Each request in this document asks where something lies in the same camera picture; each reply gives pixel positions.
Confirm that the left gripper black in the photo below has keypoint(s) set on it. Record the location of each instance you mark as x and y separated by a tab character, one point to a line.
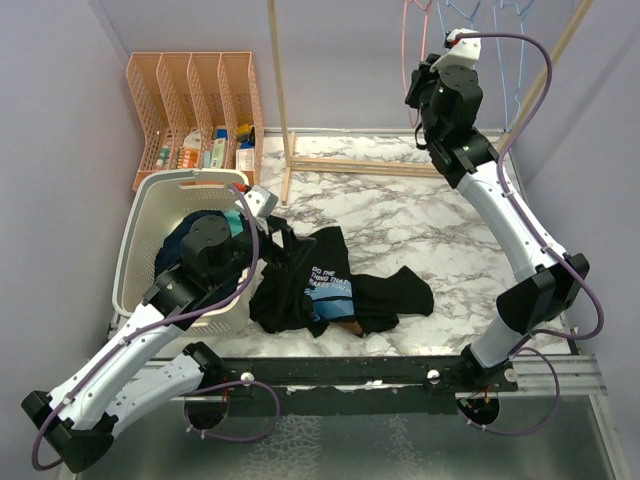
294	248

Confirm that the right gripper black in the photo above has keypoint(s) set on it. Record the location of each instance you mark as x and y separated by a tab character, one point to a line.
419	77

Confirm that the black t shirt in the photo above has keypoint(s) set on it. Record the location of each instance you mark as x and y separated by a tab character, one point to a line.
324	291

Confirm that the teal t shirt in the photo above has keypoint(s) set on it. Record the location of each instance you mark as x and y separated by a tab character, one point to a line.
236	222

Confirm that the light blue wire hanger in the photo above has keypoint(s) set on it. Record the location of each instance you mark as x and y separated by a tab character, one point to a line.
510	15

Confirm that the navy blue t shirt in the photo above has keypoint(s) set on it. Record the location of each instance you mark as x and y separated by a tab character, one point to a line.
170	251

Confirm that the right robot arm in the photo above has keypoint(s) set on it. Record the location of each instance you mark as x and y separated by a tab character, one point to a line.
447	99

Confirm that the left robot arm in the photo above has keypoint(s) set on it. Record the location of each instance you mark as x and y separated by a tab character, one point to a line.
81	418

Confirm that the cream plastic laundry basket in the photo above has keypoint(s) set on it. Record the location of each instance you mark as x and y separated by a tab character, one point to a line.
162	201

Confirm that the orange plastic file organizer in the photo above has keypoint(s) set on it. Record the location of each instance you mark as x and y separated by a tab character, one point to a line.
176	92

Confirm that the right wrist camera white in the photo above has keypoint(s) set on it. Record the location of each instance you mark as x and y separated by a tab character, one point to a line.
463	49

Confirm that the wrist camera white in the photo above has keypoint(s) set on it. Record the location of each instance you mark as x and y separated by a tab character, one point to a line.
258	200
463	49

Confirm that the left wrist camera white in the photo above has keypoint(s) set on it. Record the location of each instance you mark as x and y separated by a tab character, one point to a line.
258	200

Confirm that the wooden clothes rack frame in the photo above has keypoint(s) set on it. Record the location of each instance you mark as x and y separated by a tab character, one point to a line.
294	163

